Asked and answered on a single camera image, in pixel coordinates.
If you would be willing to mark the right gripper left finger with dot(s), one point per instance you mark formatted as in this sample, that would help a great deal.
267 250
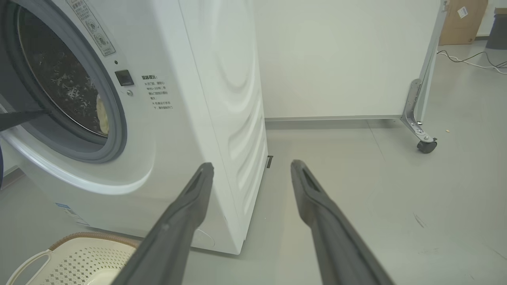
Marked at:
174 237

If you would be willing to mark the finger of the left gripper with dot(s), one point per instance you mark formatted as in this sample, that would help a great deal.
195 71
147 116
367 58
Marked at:
20 118

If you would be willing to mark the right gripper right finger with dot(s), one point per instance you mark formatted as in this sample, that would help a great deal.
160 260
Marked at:
332 237

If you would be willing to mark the cream garment with blue cuff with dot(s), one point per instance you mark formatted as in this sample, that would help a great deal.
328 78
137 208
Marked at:
103 114

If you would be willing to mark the white front-load washing machine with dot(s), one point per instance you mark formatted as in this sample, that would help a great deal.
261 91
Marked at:
178 138

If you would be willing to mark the warning label sticker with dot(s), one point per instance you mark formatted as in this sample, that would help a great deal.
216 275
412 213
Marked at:
91 27

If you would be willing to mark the cream basket with brown rim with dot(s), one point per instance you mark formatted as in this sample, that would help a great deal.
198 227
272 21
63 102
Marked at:
79 261

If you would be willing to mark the blue energy label sticker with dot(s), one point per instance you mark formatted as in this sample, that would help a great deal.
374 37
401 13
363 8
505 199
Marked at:
71 213

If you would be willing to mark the black caster wheel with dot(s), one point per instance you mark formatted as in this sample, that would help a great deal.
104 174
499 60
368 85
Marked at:
427 146

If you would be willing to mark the white mobile partition board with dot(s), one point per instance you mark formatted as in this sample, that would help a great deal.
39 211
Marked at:
336 59

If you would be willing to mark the brown cardboard box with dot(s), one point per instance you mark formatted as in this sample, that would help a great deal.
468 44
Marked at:
461 23

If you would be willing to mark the small dark floor bracket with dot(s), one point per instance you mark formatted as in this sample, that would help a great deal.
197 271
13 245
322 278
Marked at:
269 162

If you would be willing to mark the metal partition leg bracket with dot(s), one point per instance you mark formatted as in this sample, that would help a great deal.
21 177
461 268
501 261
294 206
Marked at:
418 103

